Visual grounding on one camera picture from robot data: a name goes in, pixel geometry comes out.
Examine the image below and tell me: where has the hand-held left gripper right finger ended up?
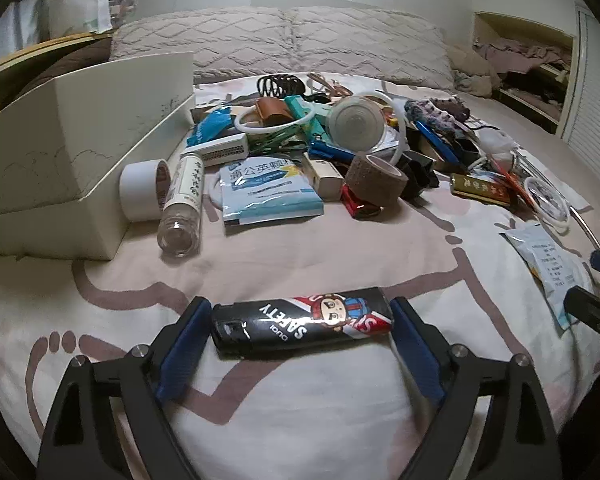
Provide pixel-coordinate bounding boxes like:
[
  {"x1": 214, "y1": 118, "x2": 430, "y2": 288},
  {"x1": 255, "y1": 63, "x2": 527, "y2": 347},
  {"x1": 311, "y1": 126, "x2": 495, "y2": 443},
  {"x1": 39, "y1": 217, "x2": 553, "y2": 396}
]
[{"x1": 389, "y1": 296, "x2": 563, "y2": 480}]

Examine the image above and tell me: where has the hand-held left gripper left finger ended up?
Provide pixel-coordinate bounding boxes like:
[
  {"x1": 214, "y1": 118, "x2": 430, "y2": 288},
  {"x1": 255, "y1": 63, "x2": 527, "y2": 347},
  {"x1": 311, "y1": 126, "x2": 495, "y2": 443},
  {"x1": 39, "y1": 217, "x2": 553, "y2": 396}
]
[{"x1": 36, "y1": 296, "x2": 213, "y2": 480}]

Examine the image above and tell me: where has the white sachet with small print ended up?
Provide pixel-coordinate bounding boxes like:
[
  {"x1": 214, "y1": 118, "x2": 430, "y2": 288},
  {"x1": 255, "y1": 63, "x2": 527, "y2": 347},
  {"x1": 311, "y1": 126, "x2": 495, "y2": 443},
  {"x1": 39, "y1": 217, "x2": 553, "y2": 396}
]
[{"x1": 500, "y1": 225, "x2": 599, "y2": 331}]

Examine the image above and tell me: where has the black cartoon print lighter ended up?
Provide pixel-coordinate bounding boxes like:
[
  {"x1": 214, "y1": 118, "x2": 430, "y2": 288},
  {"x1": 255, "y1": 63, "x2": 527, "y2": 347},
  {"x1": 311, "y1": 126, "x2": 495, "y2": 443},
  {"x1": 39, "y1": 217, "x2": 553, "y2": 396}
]
[{"x1": 210, "y1": 287, "x2": 395, "y2": 359}]

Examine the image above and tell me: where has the gold metal case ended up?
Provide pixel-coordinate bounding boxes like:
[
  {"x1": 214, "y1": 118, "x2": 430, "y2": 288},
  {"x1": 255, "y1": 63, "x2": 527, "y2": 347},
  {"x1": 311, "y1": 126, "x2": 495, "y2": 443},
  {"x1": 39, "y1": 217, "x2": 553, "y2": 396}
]
[{"x1": 450, "y1": 172, "x2": 512, "y2": 206}]

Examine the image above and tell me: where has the clear bottle with white label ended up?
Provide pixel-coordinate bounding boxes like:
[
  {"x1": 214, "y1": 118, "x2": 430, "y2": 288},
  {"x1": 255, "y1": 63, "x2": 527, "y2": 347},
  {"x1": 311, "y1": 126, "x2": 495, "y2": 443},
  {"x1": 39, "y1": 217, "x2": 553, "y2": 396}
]
[{"x1": 157, "y1": 152, "x2": 204, "y2": 259}]

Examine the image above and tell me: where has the brown bandage roll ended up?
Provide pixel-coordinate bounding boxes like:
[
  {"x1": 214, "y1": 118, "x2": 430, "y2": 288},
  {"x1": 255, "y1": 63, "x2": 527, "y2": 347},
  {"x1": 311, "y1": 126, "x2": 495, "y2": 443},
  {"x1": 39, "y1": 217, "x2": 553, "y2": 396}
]
[{"x1": 345, "y1": 151, "x2": 410, "y2": 207}]

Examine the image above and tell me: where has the crochet yarn pouch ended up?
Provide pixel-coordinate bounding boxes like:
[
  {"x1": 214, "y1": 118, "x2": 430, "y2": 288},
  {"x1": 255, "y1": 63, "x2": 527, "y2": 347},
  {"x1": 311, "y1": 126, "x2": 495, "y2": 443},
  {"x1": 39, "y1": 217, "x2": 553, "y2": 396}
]
[{"x1": 405, "y1": 97, "x2": 469, "y2": 136}]

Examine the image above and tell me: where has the metal rod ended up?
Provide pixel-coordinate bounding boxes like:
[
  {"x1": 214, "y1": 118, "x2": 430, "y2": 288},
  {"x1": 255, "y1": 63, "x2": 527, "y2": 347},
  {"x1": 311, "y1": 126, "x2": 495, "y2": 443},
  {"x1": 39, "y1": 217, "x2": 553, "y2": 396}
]
[{"x1": 570, "y1": 205, "x2": 600, "y2": 249}]

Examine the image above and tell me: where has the red small item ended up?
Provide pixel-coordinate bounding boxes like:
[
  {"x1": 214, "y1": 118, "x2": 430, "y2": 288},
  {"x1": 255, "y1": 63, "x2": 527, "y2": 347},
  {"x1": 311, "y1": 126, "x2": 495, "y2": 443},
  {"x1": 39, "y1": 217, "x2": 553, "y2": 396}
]
[{"x1": 341, "y1": 185, "x2": 387, "y2": 219}]

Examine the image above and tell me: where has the white fluffy puff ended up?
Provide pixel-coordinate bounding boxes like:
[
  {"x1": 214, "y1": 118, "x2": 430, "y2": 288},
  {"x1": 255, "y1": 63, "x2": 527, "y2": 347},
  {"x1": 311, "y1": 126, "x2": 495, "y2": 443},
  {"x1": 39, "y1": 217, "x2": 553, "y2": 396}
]
[{"x1": 480, "y1": 130, "x2": 514, "y2": 159}]

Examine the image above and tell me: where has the white tape roll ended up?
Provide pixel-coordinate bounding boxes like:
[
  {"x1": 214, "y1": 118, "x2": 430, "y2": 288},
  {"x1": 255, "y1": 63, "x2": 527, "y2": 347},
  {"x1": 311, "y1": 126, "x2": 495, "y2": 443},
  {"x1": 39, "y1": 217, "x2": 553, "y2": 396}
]
[{"x1": 119, "y1": 159, "x2": 170, "y2": 223}]

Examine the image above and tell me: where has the white storage box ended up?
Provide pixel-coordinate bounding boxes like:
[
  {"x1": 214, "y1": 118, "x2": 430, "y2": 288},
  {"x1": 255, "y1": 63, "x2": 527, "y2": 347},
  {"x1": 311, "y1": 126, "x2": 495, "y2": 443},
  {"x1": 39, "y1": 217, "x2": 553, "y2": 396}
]
[{"x1": 0, "y1": 102, "x2": 197, "y2": 262}]

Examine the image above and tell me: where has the white louvre door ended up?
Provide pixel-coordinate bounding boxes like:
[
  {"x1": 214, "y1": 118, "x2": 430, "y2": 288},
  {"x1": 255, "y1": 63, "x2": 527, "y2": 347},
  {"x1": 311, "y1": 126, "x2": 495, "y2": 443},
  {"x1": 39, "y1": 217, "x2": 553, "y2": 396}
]
[{"x1": 559, "y1": 2, "x2": 600, "y2": 162}]

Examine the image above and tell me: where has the black binder clip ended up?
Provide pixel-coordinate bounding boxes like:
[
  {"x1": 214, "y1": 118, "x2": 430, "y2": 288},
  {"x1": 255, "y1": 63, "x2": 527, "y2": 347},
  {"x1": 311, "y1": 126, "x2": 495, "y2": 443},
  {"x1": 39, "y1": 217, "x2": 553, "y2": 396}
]
[{"x1": 400, "y1": 152, "x2": 439, "y2": 199}]

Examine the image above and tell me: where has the blue and white medicine sachet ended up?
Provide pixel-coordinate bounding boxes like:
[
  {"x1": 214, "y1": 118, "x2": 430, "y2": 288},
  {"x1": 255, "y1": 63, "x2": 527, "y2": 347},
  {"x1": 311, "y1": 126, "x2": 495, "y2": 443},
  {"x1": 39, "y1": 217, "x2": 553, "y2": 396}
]
[{"x1": 219, "y1": 157, "x2": 326, "y2": 227}]

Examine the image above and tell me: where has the small beige box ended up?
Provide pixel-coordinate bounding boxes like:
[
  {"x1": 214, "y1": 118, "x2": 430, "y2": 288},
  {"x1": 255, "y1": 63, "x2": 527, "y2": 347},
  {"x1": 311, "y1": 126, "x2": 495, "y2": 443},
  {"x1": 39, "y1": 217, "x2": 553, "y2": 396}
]
[{"x1": 302, "y1": 152, "x2": 343, "y2": 201}]

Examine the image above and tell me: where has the white rectangular case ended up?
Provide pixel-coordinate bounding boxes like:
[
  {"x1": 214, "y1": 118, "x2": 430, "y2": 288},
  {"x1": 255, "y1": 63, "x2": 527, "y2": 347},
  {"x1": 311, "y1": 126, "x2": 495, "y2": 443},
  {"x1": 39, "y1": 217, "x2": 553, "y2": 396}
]
[{"x1": 180, "y1": 132, "x2": 250, "y2": 167}]

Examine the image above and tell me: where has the blue pen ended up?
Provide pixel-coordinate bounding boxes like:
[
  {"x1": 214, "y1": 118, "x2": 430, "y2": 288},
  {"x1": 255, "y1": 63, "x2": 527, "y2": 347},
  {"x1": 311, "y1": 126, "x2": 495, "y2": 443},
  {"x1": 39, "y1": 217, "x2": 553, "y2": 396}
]
[{"x1": 415, "y1": 120, "x2": 456, "y2": 161}]

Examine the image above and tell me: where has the blue clip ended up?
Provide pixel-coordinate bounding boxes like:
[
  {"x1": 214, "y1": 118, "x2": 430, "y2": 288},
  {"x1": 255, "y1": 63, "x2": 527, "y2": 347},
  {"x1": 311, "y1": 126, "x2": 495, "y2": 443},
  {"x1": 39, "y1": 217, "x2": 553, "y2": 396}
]
[{"x1": 307, "y1": 140, "x2": 357, "y2": 164}]

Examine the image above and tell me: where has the pile of clothes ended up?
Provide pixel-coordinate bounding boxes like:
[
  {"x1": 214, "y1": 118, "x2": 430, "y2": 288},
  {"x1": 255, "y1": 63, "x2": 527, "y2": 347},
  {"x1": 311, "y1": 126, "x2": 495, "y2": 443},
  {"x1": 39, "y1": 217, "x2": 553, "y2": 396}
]
[{"x1": 475, "y1": 42, "x2": 574, "y2": 77}]

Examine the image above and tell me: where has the blue plastic packet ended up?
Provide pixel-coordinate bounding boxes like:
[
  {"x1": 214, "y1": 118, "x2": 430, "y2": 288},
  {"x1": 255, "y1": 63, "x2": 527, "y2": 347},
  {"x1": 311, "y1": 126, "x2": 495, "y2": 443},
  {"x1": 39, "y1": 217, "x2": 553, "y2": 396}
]
[{"x1": 187, "y1": 110, "x2": 236, "y2": 148}]

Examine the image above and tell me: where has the green clip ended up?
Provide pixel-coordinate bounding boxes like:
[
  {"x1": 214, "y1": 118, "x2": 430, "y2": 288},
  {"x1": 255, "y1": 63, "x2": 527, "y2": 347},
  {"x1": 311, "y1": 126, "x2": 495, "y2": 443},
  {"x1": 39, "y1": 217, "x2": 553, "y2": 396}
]
[{"x1": 247, "y1": 127, "x2": 306, "y2": 154}]

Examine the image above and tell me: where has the beige plush blanket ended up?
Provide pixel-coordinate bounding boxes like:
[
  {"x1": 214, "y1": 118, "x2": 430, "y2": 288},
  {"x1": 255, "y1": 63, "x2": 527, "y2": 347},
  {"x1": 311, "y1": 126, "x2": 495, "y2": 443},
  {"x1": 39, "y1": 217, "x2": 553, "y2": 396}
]
[{"x1": 447, "y1": 42, "x2": 502, "y2": 99}]

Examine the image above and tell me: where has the brown leather piece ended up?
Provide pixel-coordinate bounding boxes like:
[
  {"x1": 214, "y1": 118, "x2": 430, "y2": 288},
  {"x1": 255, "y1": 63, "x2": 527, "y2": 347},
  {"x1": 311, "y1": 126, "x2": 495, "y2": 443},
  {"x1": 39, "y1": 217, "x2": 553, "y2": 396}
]
[{"x1": 254, "y1": 97, "x2": 289, "y2": 126}]

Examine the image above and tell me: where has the teal plastic item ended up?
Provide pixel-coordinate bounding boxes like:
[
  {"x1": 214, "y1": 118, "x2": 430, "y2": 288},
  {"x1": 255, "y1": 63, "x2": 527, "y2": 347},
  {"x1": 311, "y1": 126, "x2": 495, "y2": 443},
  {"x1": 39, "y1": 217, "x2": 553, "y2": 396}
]
[{"x1": 285, "y1": 95, "x2": 331, "y2": 137}]

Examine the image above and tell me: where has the black hair claw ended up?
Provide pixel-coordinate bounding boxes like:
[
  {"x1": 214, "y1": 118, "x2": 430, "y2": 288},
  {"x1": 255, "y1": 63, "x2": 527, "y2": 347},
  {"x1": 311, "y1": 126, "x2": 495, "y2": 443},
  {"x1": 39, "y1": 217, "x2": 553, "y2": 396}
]
[{"x1": 257, "y1": 74, "x2": 306, "y2": 99}]

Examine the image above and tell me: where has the beige textured pillow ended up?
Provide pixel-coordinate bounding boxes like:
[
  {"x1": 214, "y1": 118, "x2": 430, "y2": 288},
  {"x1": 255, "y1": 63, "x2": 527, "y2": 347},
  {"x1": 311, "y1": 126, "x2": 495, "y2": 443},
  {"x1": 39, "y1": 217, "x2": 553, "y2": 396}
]
[
  {"x1": 110, "y1": 7, "x2": 293, "y2": 86},
  {"x1": 285, "y1": 7, "x2": 456, "y2": 90}
]

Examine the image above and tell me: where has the brown blanket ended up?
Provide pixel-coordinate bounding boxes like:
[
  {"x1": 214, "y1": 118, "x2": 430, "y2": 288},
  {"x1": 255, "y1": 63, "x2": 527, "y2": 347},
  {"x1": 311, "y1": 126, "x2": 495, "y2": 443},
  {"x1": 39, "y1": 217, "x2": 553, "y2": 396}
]
[{"x1": 17, "y1": 37, "x2": 116, "y2": 97}]

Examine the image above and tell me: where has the white curtain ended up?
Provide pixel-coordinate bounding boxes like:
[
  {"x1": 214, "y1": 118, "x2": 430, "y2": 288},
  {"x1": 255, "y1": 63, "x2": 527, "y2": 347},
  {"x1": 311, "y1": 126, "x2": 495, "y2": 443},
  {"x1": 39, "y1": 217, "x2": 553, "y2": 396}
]
[{"x1": 0, "y1": 0, "x2": 49, "y2": 57}]

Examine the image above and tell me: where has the white ring in clear bag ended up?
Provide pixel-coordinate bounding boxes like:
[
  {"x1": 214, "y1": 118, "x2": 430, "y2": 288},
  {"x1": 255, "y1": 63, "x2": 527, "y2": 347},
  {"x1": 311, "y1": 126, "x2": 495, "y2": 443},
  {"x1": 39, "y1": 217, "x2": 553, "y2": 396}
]
[{"x1": 520, "y1": 175, "x2": 592, "y2": 234}]

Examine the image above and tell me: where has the thick white ring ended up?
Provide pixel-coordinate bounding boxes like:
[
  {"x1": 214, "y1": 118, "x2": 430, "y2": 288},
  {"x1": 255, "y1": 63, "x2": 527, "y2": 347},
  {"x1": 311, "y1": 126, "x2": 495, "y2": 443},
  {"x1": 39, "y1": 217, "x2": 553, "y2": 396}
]
[{"x1": 234, "y1": 95, "x2": 317, "y2": 136}]

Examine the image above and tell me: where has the wall alcove shelf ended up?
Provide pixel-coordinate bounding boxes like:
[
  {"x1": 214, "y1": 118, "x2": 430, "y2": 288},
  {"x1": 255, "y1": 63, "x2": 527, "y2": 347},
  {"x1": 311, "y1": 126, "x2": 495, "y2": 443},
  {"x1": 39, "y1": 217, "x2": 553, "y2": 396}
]
[{"x1": 472, "y1": 10, "x2": 579, "y2": 137}]

